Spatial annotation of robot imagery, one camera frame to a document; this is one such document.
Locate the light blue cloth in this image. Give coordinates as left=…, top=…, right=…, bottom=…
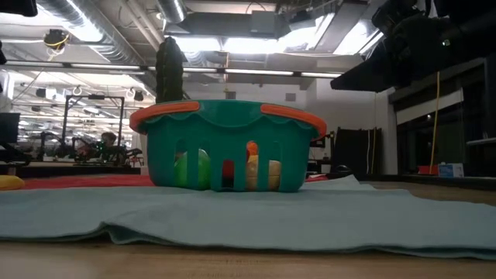
left=0, top=174, right=496, bottom=260

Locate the grey ceiling box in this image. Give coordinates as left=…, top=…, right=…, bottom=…
left=250, top=10, right=277, bottom=34

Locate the green toy pepper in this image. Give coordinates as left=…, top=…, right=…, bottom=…
left=174, top=149, right=212, bottom=190

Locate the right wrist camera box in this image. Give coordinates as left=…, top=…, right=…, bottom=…
left=370, top=0, right=427, bottom=38

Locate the yellow toy banana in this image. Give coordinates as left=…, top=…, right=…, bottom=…
left=0, top=174, right=26, bottom=191

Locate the black rack frame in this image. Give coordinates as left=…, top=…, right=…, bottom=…
left=61, top=95, right=126, bottom=164

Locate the blue and white box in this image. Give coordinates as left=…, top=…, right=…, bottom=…
left=439, top=162, right=465, bottom=178

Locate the round black ceiling device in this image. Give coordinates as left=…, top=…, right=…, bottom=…
left=43, top=29, right=71, bottom=51

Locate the person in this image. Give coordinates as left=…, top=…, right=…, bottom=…
left=99, top=131, right=118, bottom=157

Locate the black monitor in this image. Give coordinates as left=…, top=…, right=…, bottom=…
left=0, top=112, right=20, bottom=145

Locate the large red toy strawberry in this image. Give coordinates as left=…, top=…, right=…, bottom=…
left=222, top=159, right=236, bottom=180

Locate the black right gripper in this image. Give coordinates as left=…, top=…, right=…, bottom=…
left=331, top=22, right=472, bottom=92

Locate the small silver ceiling duct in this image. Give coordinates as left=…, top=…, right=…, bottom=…
left=157, top=0, right=187, bottom=24

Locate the teal basket with orange handles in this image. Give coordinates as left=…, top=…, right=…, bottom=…
left=129, top=99, right=328, bottom=194

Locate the black panel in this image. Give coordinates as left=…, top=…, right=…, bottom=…
left=335, top=126, right=383, bottom=175

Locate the tan toy potato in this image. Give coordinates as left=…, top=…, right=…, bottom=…
left=246, top=154, right=282, bottom=191

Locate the ceiling light strip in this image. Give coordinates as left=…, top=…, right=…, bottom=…
left=0, top=60, right=342, bottom=78

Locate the yellow cable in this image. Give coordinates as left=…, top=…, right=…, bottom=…
left=429, top=71, right=442, bottom=175

